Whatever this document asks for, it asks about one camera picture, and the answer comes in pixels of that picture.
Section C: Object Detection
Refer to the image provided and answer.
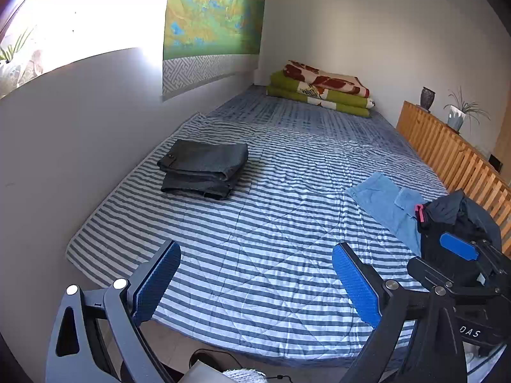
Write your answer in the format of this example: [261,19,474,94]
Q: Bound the light blue garment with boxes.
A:
[347,172,426,256]

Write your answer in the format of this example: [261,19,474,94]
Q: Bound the wooden slatted bed rail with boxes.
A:
[397,101,511,256]

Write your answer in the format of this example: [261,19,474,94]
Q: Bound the windowsill plant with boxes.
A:
[0,30,32,64]

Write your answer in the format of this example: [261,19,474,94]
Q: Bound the potted spider plant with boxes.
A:
[444,86,491,133]

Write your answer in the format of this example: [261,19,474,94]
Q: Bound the red cream folded blanket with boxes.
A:
[283,61,370,98]

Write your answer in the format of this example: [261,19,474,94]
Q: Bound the dark ceramic vase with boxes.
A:
[419,86,436,112]

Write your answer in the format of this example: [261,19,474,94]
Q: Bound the blue white striped bed sheet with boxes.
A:
[67,86,445,367]

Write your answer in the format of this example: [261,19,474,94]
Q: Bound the green folded quilt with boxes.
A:
[267,71,375,118]

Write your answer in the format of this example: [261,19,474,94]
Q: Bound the grey houndstooth shorts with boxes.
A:
[157,139,248,200]

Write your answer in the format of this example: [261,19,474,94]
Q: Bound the green landscape wall scroll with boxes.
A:
[162,0,265,100]

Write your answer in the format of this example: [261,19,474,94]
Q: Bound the dark navy black clothes pile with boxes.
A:
[415,189,501,286]

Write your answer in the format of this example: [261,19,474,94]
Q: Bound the black cable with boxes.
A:
[189,347,293,383]

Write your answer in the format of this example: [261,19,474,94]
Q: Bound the wooden door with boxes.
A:
[493,99,511,183]

